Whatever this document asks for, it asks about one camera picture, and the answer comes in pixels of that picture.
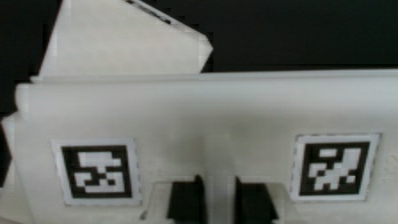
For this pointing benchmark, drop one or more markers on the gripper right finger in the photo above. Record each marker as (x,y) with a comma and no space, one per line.
(254,209)

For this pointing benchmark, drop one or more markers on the white cabinet door panel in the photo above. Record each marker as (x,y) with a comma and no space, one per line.
(286,128)

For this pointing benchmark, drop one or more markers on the white cabinet body box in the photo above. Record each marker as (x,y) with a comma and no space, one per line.
(110,45)

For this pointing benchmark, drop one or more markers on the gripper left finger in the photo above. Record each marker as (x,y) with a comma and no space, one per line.
(186,204)

